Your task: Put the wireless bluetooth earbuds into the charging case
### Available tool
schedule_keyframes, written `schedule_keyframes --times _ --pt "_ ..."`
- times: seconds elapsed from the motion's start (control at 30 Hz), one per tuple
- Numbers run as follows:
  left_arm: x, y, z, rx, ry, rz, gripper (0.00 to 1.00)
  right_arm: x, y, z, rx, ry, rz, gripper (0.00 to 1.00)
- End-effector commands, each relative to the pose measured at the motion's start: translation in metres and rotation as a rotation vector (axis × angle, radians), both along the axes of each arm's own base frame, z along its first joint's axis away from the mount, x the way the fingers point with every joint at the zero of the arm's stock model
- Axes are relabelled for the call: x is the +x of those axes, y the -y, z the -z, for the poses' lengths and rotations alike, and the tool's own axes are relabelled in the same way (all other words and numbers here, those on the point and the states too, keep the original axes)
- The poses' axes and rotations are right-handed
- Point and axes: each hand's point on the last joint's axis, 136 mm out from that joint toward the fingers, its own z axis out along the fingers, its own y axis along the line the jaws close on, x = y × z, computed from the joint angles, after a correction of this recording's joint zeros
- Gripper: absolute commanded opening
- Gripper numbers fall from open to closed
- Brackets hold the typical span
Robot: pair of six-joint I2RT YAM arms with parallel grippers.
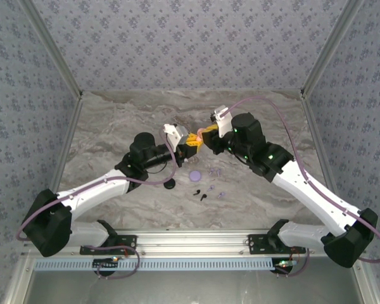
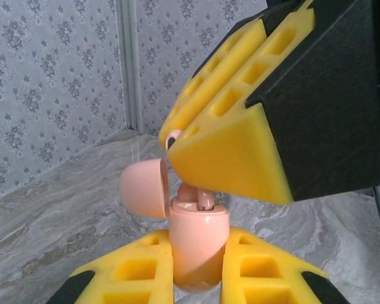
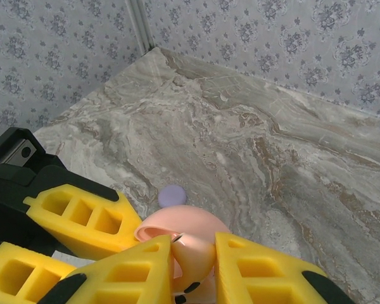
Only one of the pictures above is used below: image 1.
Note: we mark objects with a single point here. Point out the purple round charging case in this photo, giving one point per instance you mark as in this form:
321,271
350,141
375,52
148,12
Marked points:
194,175

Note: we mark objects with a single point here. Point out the black round charging case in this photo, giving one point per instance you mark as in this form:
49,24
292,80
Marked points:
169,185

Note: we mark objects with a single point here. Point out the black earbud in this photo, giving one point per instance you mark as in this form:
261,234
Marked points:
197,191
204,196

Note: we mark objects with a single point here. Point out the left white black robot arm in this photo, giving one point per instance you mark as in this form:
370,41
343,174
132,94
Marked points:
88,196

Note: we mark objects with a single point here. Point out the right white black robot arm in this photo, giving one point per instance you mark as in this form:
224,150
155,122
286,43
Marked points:
320,196

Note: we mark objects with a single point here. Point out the aluminium mounting beam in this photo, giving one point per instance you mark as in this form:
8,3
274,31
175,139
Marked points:
193,244

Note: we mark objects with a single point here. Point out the small black circuit board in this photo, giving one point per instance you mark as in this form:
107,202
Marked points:
285,263
106,263

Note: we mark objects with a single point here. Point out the grey metal bottom panel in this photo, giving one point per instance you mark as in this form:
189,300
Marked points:
193,288

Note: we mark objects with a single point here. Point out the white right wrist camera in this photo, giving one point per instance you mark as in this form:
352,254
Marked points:
223,122

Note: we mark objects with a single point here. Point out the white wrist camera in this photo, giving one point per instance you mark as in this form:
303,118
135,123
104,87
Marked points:
174,131
223,122

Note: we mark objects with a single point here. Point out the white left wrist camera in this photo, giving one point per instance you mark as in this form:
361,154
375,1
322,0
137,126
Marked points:
174,131

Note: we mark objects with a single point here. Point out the aluminium table side rail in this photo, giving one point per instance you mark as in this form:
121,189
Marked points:
314,126
70,126

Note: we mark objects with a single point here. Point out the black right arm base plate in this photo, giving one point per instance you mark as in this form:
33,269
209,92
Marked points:
256,248

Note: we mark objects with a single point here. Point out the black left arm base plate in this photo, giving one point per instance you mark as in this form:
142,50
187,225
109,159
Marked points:
87,250

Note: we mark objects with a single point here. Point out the aluminium frame post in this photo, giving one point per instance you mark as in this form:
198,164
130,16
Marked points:
52,47
331,47

